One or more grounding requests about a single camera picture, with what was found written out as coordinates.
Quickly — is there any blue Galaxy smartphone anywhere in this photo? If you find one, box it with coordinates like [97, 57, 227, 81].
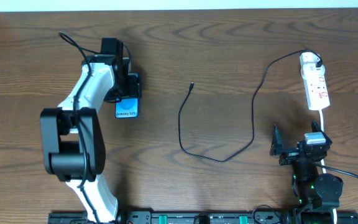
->
[115, 98, 139, 119]

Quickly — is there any black USB charging cable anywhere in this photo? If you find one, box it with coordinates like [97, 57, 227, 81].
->
[178, 49, 324, 164]

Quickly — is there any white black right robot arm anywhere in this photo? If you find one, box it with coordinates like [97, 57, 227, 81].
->
[270, 121, 343, 223]

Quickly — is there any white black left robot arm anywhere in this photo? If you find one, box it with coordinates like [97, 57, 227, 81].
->
[40, 32, 142, 223]

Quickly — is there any white USB charger plug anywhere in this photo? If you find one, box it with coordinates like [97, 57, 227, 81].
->
[300, 52, 325, 80]

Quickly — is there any white power strip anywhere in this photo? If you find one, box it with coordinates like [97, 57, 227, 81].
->
[302, 74, 330, 111]

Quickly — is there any white power strip cord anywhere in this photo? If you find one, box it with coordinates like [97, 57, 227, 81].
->
[318, 108, 338, 224]

